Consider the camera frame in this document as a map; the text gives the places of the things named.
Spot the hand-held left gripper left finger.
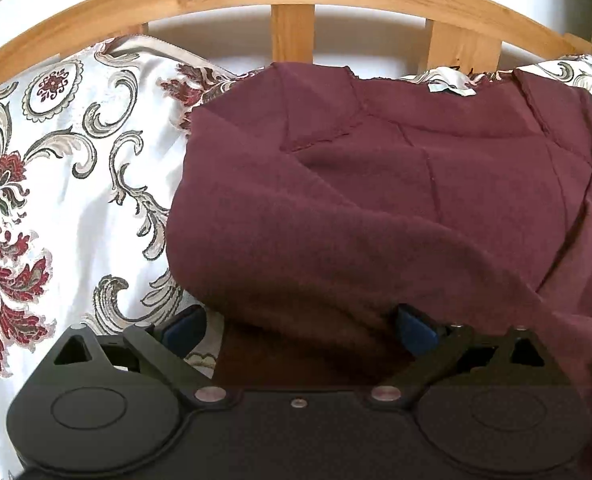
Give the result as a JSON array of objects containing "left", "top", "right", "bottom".
[{"left": 48, "top": 304, "right": 239, "bottom": 409}]

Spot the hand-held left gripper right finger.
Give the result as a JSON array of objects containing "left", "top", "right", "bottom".
[{"left": 366, "top": 303, "right": 549, "bottom": 409}]

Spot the maroon long-sleeved shirt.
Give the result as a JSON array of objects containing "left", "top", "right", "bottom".
[{"left": 168, "top": 61, "right": 592, "bottom": 480}]

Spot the floral satin blanket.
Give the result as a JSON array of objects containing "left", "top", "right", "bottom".
[{"left": 0, "top": 35, "right": 592, "bottom": 480}]

